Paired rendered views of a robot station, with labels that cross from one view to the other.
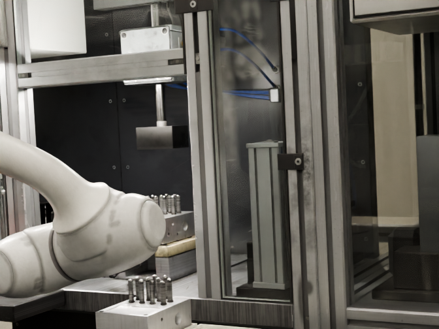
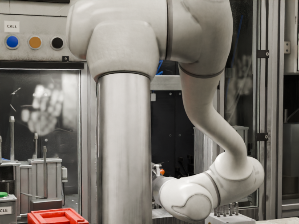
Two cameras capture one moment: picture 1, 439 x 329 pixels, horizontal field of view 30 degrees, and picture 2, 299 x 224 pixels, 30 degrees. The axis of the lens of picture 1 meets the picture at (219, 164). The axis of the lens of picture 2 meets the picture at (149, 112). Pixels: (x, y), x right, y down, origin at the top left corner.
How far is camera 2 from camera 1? 156 cm
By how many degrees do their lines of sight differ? 50
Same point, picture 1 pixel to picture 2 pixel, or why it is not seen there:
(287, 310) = (256, 210)
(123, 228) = (260, 174)
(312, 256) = (268, 182)
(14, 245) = (204, 190)
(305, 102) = (269, 108)
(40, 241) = (209, 186)
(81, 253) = (240, 190)
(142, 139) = not seen: hidden behind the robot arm
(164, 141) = not seen: hidden behind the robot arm
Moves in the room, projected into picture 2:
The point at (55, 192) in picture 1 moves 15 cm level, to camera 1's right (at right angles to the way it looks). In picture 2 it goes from (244, 158) to (271, 152)
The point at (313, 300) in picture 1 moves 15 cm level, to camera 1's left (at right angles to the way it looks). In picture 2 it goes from (268, 204) to (245, 212)
